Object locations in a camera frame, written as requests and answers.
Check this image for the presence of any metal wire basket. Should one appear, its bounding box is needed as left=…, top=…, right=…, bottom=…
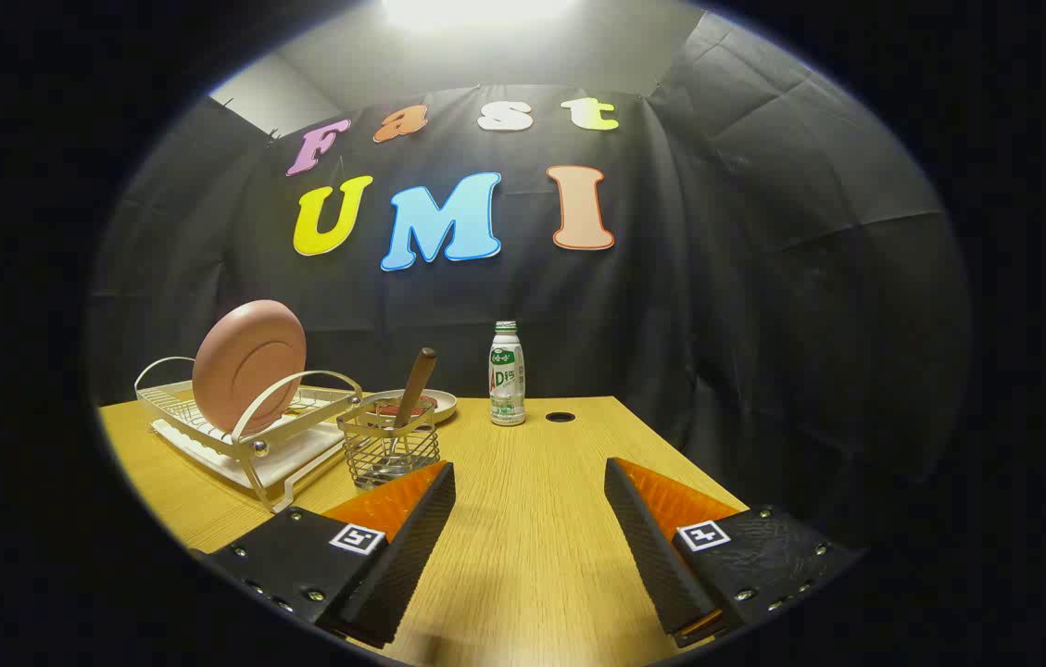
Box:
left=337, top=398, right=442, bottom=490

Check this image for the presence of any wooden handle metal spoon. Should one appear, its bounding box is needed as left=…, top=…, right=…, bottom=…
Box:
left=382, top=347, right=438, bottom=483

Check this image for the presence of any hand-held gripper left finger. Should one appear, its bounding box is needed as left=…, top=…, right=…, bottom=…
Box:
left=192, top=460, right=457, bottom=649

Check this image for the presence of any pink plate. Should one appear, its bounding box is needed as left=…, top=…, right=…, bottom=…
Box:
left=192, top=299, right=309, bottom=436

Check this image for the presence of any beige dish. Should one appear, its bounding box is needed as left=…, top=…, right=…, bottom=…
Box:
left=360, top=389, right=459, bottom=425

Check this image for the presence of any white wire dish rack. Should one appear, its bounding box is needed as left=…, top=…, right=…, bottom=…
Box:
left=133, top=357, right=366, bottom=515

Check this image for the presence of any white green label bottle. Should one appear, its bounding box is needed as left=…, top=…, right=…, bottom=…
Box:
left=488, top=321, right=527, bottom=427

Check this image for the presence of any black backdrop cloth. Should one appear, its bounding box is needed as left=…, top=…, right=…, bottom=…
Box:
left=87, top=9, right=973, bottom=547

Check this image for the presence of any ceiling light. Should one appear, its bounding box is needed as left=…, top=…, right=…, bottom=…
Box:
left=382, top=0, right=579, bottom=31

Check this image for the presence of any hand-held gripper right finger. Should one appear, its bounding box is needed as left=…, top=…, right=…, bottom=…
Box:
left=604, top=457, right=862, bottom=649

